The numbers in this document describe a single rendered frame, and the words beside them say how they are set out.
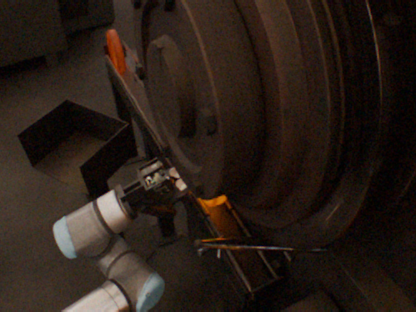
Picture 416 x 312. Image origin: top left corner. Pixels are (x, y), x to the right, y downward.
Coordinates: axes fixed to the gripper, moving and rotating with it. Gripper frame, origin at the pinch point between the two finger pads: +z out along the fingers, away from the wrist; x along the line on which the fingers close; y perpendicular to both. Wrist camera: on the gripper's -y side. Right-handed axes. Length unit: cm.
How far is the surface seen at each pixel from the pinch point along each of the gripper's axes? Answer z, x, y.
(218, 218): -3.0, -7.4, -10.3
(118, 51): -3, 83, -7
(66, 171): -35.3, 31.3, -6.8
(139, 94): -4, 64, -17
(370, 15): 9, -36, 49
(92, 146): -25.7, 39.0, -9.5
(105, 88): -20, 170, -71
